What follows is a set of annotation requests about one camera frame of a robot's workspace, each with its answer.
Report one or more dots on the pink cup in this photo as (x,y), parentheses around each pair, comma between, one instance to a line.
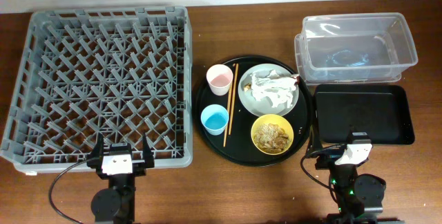
(219,77)

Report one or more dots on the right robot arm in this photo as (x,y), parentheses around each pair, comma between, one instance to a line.
(358,196)

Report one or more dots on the white napkin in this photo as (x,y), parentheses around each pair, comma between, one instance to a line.
(279,89)

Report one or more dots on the food scraps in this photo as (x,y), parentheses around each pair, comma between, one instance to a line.
(271,138)

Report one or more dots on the black rectangular tray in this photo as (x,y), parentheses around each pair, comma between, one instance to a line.
(380,111)

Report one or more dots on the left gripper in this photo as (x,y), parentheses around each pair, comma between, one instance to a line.
(95,157)

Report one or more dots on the round black tray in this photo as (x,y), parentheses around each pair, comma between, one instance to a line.
(238,147)

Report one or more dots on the clear plastic bin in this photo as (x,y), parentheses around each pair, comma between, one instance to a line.
(354,48)

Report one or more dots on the yellow bowl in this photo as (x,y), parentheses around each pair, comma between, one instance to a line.
(274,119)

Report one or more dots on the blue cup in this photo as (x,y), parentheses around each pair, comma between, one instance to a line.
(214,118)

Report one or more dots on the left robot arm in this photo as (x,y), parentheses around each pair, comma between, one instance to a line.
(116,203)

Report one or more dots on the grey dishwasher rack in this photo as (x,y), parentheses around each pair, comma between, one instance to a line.
(123,75)

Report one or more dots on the wooden chopstick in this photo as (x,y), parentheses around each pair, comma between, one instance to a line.
(233,97)
(229,107)

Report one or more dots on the grey plate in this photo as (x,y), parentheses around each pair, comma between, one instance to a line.
(262,107)

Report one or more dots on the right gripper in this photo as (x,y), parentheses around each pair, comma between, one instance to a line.
(327,160)

